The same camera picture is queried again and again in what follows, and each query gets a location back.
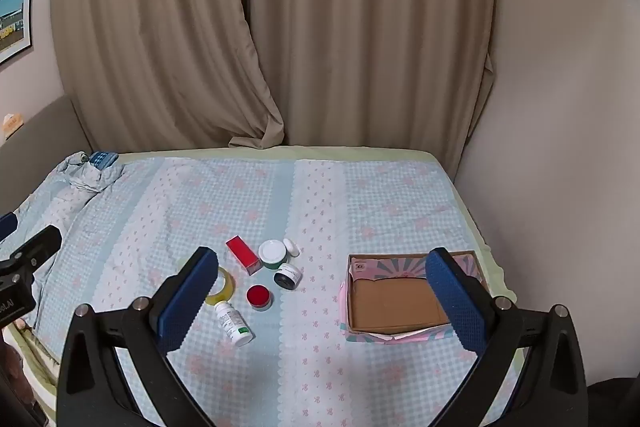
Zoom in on dark jar with white label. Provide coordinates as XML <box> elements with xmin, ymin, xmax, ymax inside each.
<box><xmin>273</xmin><ymin>263</ymin><xmax>303</xmax><ymax>292</ymax></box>

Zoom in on blue patterned cloth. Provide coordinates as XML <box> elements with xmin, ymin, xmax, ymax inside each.
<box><xmin>89</xmin><ymin>151</ymin><xmax>119</xmax><ymax>170</ymax></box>

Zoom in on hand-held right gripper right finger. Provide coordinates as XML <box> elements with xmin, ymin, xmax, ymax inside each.
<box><xmin>425</xmin><ymin>247</ymin><xmax>588</xmax><ymax>427</ymax></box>

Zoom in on framed wall picture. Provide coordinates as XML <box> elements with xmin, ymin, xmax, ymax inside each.
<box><xmin>0</xmin><ymin>0</ymin><xmax>36</xmax><ymax>66</ymax></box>

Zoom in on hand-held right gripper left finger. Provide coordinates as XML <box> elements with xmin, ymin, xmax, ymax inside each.
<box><xmin>56</xmin><ymin>247</ymin><xmax>221</xmax><ymax>427</ymax></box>

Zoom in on cardboard box with pink print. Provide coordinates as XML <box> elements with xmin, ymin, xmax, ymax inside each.
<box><xmin>339</xmin><ymin>249</ymin><xmax>491</xmax><ymax>345</ymax></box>

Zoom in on beige curtain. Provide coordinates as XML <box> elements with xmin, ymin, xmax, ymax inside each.
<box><xmin>239</xmin><ymin>0</ymin><xmax>498</xmax><ymax>180</ymax></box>
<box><xmin>50</xmin><ymin>0</ymin><xmax>285</xmax><ymax>152</ymax></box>

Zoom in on crumpled light blue cloth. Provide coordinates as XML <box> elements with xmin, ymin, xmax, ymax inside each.
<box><xmin>50</xmin><ymin>152</ymin><xmax>126</xmax><ymax>194</ymax></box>

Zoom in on pale green bed sheet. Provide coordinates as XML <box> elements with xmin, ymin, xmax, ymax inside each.
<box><xmin>117</xmin><ymin>146</ymin><xmax>518</xmax><ymax>308</ymax></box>

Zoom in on red box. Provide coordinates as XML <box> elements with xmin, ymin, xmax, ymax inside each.
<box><xmin>225</xmin><ymin>235</ymin><xmax>262</xmax><ymax>277</ymax></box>

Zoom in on jar with red lid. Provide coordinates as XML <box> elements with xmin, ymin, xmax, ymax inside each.
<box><xmin>245</xmin><ymin>285</ymin><xmax>274</xmax><ymax>311</ymax></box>

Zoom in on pale green jar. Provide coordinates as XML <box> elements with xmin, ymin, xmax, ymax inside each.
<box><xmin>202</xmin><ymin>264</ymin><xmax>237</xmax><ymax>307</ymax></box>

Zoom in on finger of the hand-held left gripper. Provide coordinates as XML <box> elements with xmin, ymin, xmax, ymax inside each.
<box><xmin>0</xmin><ymin>213</ymin><xmax>20</xmax><ymax>242</ymax></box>
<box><xmin>0</xmin><ymin>225</ymin><xmax>63</xmax><ymax>275</ymax></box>

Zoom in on white pill bottle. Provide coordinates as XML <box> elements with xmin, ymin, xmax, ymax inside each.
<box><xmin>214</xmin><ymin>300</ymin><xmax>256</xmax><ymax>348</ymax></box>

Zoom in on beige sofa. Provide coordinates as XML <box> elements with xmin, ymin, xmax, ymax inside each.
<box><xmin>0</xmin><ymin>94</ymin><xmax>93</xmax><ymax>168</ymax></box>

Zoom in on green jar with white lid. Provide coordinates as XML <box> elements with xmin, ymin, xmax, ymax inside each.
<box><xmin>258</xmin><ymin>238</ymin><xmax>288</xmax><ymax>269</ymax></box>

